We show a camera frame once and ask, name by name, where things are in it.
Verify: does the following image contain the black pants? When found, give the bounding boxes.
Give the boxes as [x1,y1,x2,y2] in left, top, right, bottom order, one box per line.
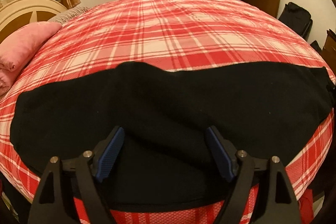
[10,62,334,212]

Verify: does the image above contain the black suitcase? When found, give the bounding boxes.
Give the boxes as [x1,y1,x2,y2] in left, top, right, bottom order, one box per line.
[278,2,313,40]

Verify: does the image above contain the dark wooden cabinet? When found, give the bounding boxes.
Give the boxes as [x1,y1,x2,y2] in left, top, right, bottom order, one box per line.
[321,30,336,73]

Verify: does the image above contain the cream wooden headboard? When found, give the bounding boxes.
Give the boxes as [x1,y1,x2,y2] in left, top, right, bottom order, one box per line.
[1,0,67,42]

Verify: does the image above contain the striped grey pillow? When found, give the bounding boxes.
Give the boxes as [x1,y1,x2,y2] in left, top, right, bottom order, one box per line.
[48,6,89,25]

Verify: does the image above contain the pink folded quilt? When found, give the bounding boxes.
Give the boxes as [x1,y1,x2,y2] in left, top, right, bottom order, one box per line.
[1,22,62,96]

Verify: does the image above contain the red plaid bed sheet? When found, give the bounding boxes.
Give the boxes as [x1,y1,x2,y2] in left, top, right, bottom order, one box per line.
[1,0,335,223]

